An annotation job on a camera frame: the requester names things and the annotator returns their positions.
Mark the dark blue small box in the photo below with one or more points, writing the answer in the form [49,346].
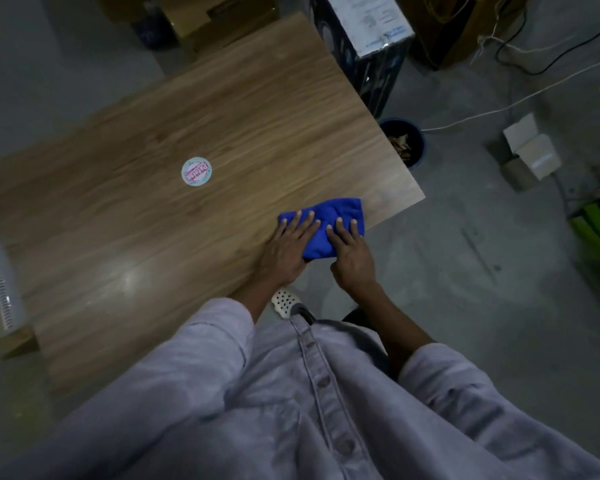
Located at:
[152,29]

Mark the black trousers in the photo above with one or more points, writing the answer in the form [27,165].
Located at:
[357,317]

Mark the blue cloth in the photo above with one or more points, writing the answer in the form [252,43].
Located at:
[330,214]

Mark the small open white carton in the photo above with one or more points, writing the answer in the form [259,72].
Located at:
[532,154]

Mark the wooden table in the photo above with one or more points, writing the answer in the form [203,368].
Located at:
[130,244]

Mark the round white foil lid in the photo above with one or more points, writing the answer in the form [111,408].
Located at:
[196,171]

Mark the white perforated shoe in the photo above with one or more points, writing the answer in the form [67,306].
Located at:
[286,300]

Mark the large brown cardboard box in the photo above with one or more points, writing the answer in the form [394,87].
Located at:
[450,29]

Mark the clear plastic box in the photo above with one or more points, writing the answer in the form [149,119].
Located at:
[2,294]

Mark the small brown cardboard box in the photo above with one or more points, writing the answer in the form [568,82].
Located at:
[117,7]

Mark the person's right hand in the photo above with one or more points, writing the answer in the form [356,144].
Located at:
[352,264]

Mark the light denim shirt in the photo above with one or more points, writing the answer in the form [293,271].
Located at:
[280,409]

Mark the person's right forearm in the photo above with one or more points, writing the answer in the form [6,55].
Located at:
[395,329]

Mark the green object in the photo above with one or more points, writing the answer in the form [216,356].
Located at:
[597,234]

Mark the black box with white label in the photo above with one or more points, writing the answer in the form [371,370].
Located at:
[375,24]

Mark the person's left forearm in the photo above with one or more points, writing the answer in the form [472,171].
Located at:
[250,302]

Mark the pile of cardboard paper scraps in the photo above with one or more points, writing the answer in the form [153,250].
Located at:
[402,147]

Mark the blue round waste bin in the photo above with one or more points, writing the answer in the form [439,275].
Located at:
[417,142]

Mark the person's left hand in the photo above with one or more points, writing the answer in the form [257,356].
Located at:
[287,254]

